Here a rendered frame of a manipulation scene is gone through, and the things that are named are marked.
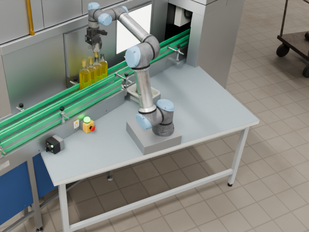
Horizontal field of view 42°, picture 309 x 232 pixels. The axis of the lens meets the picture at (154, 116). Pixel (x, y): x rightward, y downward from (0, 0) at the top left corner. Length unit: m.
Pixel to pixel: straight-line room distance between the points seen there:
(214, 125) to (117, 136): 0.71
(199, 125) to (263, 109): 1.77
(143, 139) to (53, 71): 0.79
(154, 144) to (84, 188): 1.03
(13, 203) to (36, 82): 0.81
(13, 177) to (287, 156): 2.56
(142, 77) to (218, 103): 0.98
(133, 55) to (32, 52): 0.70
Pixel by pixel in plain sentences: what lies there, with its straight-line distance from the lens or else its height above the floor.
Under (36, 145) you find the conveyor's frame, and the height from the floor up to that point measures 0.83.
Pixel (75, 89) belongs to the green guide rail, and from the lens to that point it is 2.90.
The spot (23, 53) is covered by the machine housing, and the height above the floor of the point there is 1.29.
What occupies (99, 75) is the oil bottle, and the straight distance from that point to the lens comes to 2.92.
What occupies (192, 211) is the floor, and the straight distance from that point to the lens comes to 3.33.
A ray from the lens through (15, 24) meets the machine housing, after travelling 2.54.
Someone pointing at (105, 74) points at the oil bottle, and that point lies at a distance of 2.96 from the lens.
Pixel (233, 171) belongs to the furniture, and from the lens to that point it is 3.45.
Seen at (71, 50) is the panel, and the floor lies 1.19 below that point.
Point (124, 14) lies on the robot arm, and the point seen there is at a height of 1.51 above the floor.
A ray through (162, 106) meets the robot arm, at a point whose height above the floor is 1.06.
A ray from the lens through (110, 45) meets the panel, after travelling 3.13.
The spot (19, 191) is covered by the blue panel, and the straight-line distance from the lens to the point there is 2.79.
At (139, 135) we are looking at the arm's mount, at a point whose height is 0.83.
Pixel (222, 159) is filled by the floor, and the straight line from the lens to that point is 3.82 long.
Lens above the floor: 2.55
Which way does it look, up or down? 37 degrees down
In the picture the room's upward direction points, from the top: 5 degrees clockwise
